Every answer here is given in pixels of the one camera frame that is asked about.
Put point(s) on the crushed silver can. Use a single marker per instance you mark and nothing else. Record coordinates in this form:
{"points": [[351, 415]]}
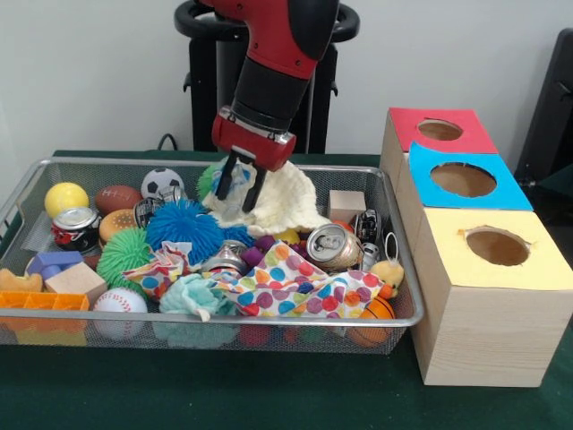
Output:
{"points": [[333, 246]]}

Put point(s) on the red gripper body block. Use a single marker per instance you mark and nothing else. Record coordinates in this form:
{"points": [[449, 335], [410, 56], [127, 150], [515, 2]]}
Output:
{"points": [[255, 148]]}

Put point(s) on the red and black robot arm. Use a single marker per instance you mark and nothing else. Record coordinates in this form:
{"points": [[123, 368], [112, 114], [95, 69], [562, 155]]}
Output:
{"points": [[277, 54]]}

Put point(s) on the blue spiky ball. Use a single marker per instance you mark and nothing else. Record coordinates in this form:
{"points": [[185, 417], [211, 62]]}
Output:
{"points": [[183, 228]]}

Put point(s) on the polka dot cloth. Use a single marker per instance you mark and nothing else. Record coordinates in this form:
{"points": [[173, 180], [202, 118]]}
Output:
{"points": [[295, 287]]}

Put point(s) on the clear plastic bottle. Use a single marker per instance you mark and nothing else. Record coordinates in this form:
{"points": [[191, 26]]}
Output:
{"points": [[237, 193]]}

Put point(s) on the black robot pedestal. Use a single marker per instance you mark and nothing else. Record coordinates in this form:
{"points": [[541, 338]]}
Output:
{"points": [[320, 98]]}

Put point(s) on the smooth yellow ball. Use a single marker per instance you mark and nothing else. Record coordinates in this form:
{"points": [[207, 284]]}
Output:
{"points": [[67, 199]]}

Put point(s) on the green cloth side table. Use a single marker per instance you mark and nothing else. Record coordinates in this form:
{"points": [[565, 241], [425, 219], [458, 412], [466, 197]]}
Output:
{"points": [[560, 184]]}

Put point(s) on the small white baseball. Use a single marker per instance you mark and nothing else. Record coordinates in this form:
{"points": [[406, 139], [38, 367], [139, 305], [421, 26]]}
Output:
{"points": [[119, 305]]}

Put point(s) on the orange toy building block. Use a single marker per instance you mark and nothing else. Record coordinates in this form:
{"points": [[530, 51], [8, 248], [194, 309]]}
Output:
{"points": [[40, 300]]}

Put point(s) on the red and silver can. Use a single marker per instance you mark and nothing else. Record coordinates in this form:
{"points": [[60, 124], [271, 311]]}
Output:
{"points": [[76, 228]]}

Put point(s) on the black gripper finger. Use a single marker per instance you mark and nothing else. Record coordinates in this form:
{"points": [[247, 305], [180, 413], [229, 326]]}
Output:
{"points": [[255, 188], [227, 175]]}

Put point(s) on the green spiky ball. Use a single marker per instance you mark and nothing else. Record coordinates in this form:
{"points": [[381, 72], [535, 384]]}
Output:
{"points": [[125, 255]]}

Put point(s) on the white knitted cloth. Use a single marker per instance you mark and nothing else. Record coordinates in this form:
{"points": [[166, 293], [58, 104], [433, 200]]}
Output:
{"points": [[291, 202]]}

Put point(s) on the wooden box with three holes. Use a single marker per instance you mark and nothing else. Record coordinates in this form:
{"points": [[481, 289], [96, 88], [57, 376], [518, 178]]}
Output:
{"points": [[483, 313]]}

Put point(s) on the black upright panel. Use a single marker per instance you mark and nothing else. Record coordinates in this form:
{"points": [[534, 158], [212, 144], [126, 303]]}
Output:
{"points": [[555, 116]]}

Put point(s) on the plain wooden cube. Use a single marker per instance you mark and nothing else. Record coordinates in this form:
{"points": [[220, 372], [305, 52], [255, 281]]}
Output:
{"points": [[73, 282]]}

